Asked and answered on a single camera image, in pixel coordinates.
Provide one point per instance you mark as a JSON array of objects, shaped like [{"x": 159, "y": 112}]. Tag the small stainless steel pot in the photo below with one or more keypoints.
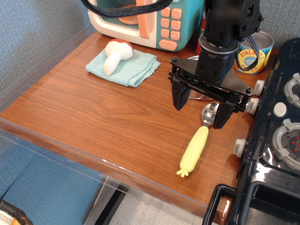
[{"x": 196, "y": 95}]

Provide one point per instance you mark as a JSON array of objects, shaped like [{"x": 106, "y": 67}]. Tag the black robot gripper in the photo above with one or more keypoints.
[{"x": 212, "y": 75}]

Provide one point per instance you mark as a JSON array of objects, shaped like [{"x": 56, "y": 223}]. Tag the orange and black corner object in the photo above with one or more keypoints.
[{"x": 11, "y": 215}]

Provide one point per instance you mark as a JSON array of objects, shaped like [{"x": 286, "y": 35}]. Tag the black toy stove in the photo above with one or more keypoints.
[{"x": 268, "y": 190}]

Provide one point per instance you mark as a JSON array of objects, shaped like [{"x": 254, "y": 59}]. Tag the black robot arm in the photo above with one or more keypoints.
[{"x": 228, "y": 23}]

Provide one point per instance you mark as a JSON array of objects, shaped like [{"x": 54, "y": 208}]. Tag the tomato sauce can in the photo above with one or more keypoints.
[{"x": 201, "y": 32}]

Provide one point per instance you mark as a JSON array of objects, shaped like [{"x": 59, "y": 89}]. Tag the light teal folded cloth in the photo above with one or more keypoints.
[{"x": 129, "y": 73}]

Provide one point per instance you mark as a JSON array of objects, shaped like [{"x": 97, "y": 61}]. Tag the teal toy microwave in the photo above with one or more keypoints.
[{"x": 169, "y": 29}]

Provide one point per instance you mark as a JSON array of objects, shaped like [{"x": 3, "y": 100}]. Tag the spoon with yellow handle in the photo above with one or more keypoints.
[{"x": 196, "y": 145}]

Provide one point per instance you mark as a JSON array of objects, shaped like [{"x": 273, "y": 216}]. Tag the white plush mushroom toy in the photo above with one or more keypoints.
[{"x": 116, "y": 50}]

